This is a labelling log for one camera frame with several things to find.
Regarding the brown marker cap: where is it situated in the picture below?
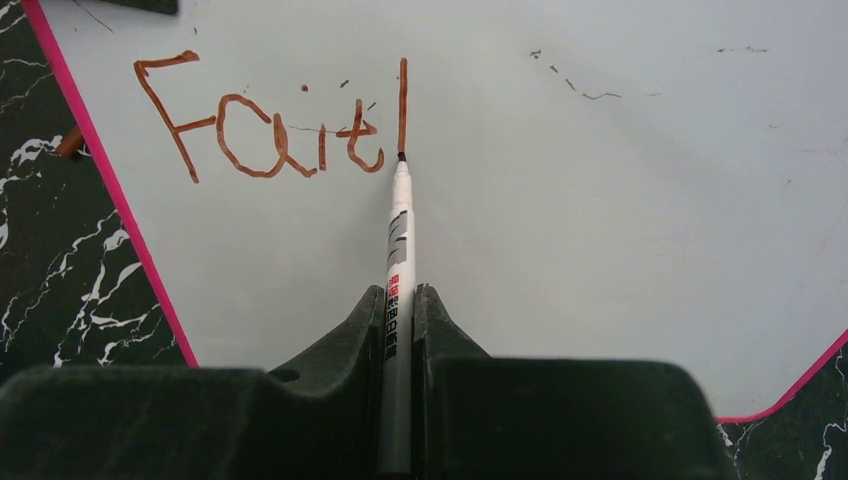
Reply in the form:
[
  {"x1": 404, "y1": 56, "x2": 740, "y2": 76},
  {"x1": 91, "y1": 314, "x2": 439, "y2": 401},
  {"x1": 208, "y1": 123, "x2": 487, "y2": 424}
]
[{"x1": 56, "y1": 126, "x2": 85, "y2": 158}]

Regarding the pink framed whiteboard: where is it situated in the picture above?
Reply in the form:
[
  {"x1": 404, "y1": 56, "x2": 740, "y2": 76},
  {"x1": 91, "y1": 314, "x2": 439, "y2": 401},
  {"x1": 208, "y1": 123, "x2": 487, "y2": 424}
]
[{"x1": 23, "y1": 1, "x2": 847, "y2": 420}]

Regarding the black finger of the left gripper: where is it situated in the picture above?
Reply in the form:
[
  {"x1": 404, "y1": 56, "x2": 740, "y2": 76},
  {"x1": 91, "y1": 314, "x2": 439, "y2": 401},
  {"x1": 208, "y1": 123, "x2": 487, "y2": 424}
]
[{"x1": 103, "y1": 0, "x2": 179, "y2": 15}]

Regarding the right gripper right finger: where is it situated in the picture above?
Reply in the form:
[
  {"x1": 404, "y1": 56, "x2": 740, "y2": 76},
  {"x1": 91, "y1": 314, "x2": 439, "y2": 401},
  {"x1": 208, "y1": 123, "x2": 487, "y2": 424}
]
[{"x1": 412, "y1": 285, "x2": 734, "y2": 479}]

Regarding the white whiteboard marker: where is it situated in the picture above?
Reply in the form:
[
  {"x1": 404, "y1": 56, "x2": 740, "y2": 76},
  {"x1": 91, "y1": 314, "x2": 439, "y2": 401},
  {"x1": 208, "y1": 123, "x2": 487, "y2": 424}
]
[{"x1": 376, "y1": 152, "x2": 416, "y2": 479}]

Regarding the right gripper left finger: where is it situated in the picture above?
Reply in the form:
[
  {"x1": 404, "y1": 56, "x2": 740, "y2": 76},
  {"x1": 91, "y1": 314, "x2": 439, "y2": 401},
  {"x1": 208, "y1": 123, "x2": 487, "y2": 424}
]
[{"x1": 1, "y1": 286, "x2": 384, "y2": 479}]

